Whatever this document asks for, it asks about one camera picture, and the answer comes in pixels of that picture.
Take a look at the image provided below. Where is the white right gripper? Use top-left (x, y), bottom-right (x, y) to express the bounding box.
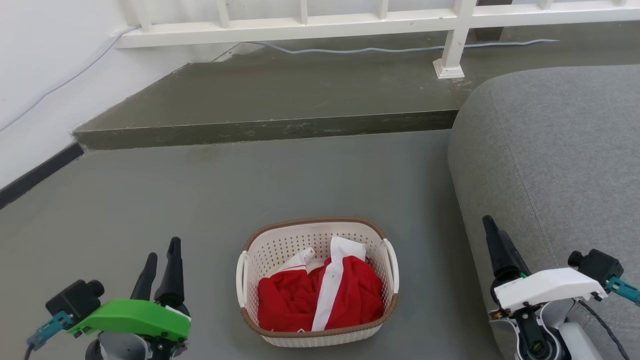
top-left (482, 215), bottom-right (608, 312)

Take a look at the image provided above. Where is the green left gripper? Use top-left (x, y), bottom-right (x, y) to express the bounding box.
top-left (67, 237), bottom-right (192, 342)

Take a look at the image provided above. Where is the white perforated laundry basket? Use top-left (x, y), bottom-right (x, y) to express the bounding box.
top-left (236, 216), bottom-right (400, 348)

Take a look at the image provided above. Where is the grey fabric sofa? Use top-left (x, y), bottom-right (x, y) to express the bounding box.
top-left (447, 65), bottom-right (640, 360)

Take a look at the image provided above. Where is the red and white garment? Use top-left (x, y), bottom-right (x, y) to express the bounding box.
top-left (257, 236), bottom-right (385, 332)

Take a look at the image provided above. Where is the black baseboard strip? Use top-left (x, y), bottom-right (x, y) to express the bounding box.
top-left (0, 142), bottom-right (85, 210)

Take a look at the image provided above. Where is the dark concrete raised step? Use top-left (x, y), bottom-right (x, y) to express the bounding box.
top-left (72, 22), bottom-right (640, 151)

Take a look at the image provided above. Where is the white wooden railing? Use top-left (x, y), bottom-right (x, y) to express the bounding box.
top-left (116, 0), bottom-right (640, 80)

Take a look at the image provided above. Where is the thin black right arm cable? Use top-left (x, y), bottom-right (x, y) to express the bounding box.
top-left (577, 299), bottom-right (632, 360)

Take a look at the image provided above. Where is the teal left camera cable plug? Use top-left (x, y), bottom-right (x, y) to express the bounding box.
top-left (25, 311), bottom-right (74, 360)

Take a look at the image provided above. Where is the teal camera cable plug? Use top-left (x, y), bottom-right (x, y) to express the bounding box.
top-left (25, 311), bottom-right (74, 360)
top-left (606, 277), bottom-right (640, 307)

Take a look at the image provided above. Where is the teal right camera cable plug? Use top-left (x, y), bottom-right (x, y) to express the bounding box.
top-left (606, 277), bottom-right (640, 307)

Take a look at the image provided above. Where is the thin grey wall cable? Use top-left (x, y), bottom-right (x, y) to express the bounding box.
top-left (0, 25), bottom-right (141, 133)

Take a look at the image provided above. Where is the wavy light grey cable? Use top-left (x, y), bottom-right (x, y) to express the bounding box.
top-left (250, 39), bottom-right (560, 55)

